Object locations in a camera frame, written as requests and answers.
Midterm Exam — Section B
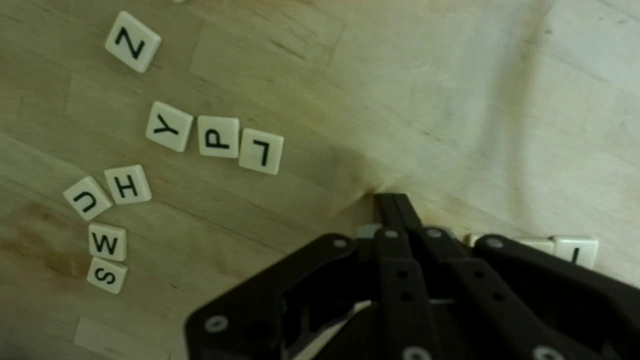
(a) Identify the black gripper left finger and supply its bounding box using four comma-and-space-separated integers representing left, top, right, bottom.
184, 195, 460, 360

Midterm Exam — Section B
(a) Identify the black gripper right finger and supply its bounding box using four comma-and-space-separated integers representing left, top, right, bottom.
418, 229, 640, 360

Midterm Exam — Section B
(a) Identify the letter tile T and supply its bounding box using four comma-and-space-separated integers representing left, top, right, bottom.
555, 238, 601, 268

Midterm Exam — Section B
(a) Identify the letter tile L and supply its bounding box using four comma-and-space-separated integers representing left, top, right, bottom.
239, 128, 285, 177

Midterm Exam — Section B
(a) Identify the letter tile P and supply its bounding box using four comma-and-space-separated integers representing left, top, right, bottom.
199, 117, 240, 159

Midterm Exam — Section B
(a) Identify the letter tile S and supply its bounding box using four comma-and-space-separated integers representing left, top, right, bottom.
86, 258, 129, 294

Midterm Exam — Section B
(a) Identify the letter tile Y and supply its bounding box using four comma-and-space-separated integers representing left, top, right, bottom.
146, 103, 194, 153

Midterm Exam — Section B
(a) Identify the letter tile H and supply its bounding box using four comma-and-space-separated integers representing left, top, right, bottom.
104, 164, 153, 207

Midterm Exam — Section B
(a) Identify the letter tile W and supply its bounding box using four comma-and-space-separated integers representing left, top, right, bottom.
88, 225, 129, 263

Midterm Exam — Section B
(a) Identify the letter tile U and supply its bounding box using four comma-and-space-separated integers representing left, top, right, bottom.
63, 177, 113, 222

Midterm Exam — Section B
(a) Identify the letter tile Z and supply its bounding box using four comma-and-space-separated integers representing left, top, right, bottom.
104, 13, 163, 74

